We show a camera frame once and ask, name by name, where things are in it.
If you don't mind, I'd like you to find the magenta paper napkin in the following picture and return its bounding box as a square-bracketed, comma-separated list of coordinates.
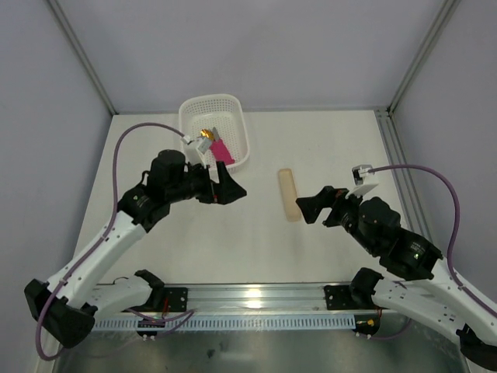
[210, 140, 235, 165]

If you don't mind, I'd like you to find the gold spoon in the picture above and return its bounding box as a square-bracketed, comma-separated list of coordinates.
[200, 129, 214, 141]

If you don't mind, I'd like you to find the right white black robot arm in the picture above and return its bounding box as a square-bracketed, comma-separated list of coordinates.
[296, 186, 496, 371]

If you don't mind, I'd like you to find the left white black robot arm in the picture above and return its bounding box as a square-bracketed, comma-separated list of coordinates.
[24, 150, 247, 348]

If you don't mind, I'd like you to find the beige utensil tray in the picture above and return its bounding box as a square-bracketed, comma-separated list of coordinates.
[277, 168, 301, 222]

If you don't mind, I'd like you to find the white perforated plastic basket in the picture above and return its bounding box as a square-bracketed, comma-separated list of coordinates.
[178, 94, 250, 174]

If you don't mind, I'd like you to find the right black connector box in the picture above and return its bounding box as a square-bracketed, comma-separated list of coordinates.
[353, 316, 381, 339]

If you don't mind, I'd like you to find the black connector box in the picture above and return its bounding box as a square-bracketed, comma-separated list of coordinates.
[137, 319, 165, 341]
[353, 316, 381, 339]

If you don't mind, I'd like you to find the left black connector box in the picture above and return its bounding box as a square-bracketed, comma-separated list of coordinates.
[137, 319, 165, 341]

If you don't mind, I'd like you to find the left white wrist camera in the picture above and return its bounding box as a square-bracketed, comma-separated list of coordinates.
[181, 135, 212, 167]

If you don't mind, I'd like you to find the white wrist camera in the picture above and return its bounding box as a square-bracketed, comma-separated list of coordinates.
[181, 135, 212, 167]
[346, 165, 379, 199]

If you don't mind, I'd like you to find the right aluminium side rail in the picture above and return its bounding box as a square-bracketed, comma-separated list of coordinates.
[374, 108, 446, 281]

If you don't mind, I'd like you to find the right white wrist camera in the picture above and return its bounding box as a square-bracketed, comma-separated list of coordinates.
[346, 165, 379, 199]

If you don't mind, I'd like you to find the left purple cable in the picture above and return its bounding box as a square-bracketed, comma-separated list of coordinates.
[35, 122, 197, 361]

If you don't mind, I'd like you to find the purple cable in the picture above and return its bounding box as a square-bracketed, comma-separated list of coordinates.
[35, 122, 197, 361]
[367, 165, 497, 341]

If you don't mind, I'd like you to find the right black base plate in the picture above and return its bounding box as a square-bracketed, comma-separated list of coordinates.
[323, 284, 390, 311]

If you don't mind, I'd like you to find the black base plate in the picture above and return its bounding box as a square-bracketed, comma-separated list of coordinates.
[323, 284, 390, 311]
[157, 287, 189, 313]

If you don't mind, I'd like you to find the aluminium front rail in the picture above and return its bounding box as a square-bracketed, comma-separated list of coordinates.
[89, 280, 471, 315]

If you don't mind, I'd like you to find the slotted white cable duct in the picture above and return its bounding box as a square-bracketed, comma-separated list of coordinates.
[93, 314, 355, 332]

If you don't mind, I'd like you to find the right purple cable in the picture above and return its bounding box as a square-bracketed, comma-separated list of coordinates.
[367, 165, 497, 341]

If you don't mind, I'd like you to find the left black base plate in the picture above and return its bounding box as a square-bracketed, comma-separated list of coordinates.
[157, 287, 189, 313]

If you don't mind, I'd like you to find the left aluminium frame post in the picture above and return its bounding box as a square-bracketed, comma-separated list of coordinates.
[44, 0, 118, 116]

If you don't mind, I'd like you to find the aluminium frame post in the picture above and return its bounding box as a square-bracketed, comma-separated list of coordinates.
[387, 0, 461, 116]
[44, 0, 118, 116]

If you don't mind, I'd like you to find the right aluminium frame post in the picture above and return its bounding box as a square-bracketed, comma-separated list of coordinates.
[387, 0, 461, 116]

